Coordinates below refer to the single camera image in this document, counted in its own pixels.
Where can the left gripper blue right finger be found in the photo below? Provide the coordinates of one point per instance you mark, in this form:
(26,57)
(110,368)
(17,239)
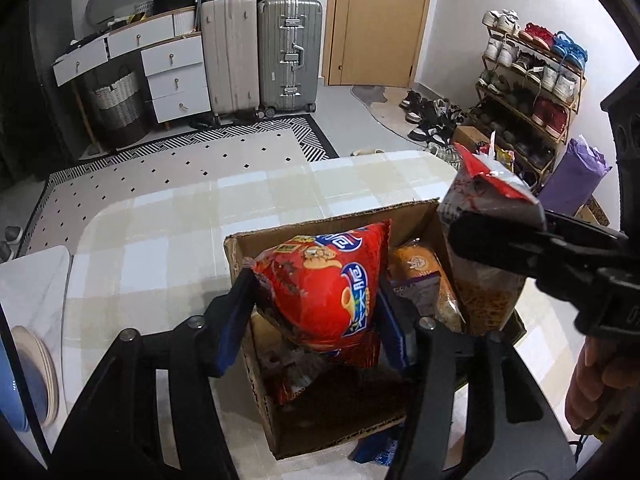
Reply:
(395,321)

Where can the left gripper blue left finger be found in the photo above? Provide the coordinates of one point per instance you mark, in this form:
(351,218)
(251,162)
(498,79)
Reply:
(235,314)

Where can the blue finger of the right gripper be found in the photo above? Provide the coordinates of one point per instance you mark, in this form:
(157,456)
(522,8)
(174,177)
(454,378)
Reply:
(503,244)

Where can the white red noodle snack bag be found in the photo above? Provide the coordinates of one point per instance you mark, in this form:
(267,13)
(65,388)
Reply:
(485,207)

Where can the orange bread pack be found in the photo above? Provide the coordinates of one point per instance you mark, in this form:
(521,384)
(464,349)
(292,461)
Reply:
(417,275)

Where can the red puffed snack bag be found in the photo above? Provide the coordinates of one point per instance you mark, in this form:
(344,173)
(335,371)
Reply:
(319,290)

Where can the blue cookie pack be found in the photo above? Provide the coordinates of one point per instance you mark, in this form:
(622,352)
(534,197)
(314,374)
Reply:
(377,448)

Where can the person's right hand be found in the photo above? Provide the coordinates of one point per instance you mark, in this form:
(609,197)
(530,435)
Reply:
(589,380)

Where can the SF cardboard box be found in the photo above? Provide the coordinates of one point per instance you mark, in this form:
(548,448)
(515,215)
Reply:
(312,395)

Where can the purple bag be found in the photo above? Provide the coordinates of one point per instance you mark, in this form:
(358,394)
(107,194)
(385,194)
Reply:
(576,177)

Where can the checkered tablecloth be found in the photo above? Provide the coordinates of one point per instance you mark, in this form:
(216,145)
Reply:
(151,261)

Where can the small cardboard box on floor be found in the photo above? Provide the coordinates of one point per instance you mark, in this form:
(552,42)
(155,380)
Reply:
(469,137)

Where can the shoe rack with shoes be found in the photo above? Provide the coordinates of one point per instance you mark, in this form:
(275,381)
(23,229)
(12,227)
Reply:
(529,92)

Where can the beige plate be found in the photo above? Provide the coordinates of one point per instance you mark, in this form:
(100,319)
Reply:
(33,346)

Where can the white side table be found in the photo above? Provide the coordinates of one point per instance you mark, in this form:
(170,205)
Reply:
(33,290)

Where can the patterned floor rug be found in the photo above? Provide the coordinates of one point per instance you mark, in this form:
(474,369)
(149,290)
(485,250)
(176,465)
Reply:
(73,196)

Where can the blue bowls stack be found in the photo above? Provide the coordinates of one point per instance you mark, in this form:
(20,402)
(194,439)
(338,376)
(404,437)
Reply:
(12,406)

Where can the woven laundry basket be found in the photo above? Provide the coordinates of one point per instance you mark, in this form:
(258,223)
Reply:
(120,111)

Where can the white drawer desk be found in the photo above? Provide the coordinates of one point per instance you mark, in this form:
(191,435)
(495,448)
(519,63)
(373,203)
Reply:
(166,53)

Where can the wooden door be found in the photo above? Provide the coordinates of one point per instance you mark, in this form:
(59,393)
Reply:
(373,42)

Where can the beige suitcase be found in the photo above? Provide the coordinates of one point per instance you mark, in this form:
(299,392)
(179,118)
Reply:
(230,45)

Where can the silver suitcase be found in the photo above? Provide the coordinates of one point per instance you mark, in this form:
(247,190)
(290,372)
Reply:
(289,41)

